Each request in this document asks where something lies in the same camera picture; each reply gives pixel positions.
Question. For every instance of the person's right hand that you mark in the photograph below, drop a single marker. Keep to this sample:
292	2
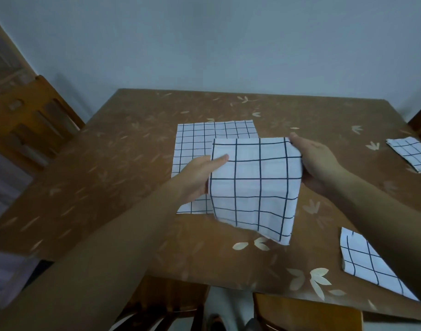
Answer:
317	158

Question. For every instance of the person's left hand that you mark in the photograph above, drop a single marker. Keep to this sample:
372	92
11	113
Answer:
193	179

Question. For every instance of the person's left thumb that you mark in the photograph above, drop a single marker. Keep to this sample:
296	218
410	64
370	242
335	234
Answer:
220	161

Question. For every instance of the person's right thumb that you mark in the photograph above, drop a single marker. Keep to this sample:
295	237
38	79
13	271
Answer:
297	141

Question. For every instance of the white wide-check cloth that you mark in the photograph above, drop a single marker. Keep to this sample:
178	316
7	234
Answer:
412	153
365	265
257	189

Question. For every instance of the person's right forearm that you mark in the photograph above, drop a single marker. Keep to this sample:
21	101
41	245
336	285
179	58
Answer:
386	220

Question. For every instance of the person's left forearm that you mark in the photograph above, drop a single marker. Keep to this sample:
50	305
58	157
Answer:
93	265

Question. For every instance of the white fine-check cloth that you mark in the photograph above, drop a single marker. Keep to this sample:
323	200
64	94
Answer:
196	144

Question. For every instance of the brown leaf-print tablecloth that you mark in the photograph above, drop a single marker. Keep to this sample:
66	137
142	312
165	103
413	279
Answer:
127	189

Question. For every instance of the wooden slat-back chair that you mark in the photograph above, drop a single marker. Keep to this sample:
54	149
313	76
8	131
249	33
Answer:
27	124

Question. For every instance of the wooden glass-door cabinet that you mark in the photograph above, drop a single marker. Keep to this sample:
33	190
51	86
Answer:
5	61

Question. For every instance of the lilac fabric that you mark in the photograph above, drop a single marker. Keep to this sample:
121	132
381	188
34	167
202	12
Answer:
7	275

